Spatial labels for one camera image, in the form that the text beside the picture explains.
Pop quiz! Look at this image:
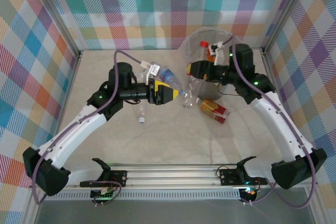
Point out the blue label water bottle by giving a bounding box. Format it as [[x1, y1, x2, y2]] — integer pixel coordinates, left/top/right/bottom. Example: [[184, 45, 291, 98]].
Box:
[[156, 68, 188, 96]]

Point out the clear plastic bottle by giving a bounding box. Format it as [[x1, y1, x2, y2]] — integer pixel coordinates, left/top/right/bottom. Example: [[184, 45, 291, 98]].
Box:
[[181, 76, 203, 110]]

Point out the clear bottle white cap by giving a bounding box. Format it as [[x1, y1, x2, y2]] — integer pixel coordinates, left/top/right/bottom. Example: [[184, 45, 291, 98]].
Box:
[[136, 103, 147, 124]]

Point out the yellow red drink carton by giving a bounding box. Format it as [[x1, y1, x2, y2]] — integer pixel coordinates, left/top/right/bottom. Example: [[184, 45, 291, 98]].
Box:
[[196, 98, 231, 124]]

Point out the clear plastic bin liner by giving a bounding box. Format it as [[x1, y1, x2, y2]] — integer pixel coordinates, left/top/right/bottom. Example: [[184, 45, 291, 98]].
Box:
[[181, 27, 237, 83]]

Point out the grey round waste bin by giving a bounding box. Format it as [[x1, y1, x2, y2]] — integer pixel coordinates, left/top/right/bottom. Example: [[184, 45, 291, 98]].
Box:
[[181, 27, 238, 102]]

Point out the green-lit controller board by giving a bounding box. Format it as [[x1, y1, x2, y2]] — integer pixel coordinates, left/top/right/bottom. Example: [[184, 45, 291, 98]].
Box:
[[240, 187, 257, 198], [90, 187, 116, 200]]

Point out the grey metal panel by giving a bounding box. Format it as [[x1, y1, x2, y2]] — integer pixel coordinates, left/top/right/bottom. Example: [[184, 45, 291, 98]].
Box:
[[34, 199, 316, 224]]

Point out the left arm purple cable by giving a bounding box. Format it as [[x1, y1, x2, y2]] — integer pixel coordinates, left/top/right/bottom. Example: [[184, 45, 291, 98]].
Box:
[[31, 49, 148, 207]]

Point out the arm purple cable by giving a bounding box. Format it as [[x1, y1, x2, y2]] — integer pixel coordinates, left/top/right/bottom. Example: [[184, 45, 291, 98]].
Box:
[[222, 35, 316, 208], [31, 49, 148, 207]]

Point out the aluminium frame rail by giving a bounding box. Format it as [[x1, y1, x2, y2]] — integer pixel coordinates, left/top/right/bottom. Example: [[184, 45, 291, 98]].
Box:
[[261, 47, 302, 167], [47, 49, 84, 143]]

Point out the right arm white wrist camera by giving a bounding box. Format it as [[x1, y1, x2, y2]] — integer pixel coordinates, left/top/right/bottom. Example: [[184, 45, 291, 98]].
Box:
[[208, 40, 226, 66]]

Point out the aluminium frame post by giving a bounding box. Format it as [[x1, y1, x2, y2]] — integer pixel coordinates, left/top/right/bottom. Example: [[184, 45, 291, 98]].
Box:
[[261, 0, 316, 51], [28, 0, 83, 61]]

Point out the wide aluminium base rail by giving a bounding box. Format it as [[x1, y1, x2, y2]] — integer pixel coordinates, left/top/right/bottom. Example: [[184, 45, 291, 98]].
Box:
[[26, 163, 320, 190]]

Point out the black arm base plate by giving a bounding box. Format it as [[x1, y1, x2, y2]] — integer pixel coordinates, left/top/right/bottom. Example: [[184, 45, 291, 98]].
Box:
[[219, 167, 268, 186], [103, 169, 129, 187]]

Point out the grey slotted cable duct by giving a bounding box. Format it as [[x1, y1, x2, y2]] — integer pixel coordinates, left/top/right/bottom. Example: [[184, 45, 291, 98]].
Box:
[[41, 191, 242, 201]]

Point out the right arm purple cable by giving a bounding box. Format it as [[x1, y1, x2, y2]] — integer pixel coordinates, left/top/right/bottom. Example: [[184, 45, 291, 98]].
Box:
[[222, 35, 316, 208]]

